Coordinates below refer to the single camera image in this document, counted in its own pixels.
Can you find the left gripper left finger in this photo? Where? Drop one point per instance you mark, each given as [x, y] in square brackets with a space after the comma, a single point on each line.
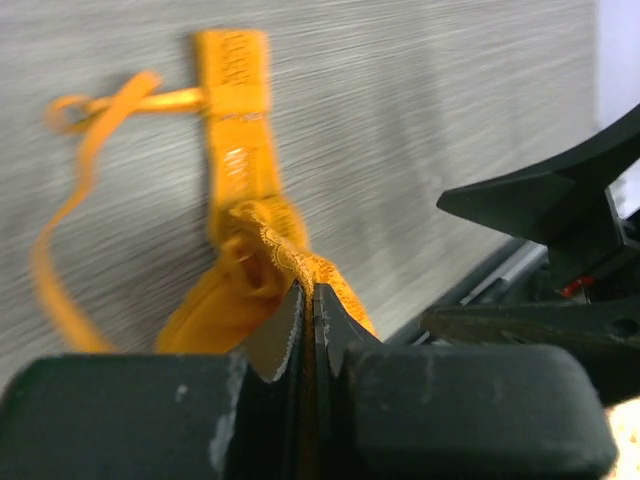
[229, 416]

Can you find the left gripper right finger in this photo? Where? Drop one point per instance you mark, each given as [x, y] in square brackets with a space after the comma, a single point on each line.
[470, 412]

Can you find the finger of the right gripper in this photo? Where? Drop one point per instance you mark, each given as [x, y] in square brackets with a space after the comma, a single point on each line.
[602, 336]
[563, 203]

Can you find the orange lace bra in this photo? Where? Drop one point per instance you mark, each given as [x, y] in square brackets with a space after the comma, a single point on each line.
[261, 240]

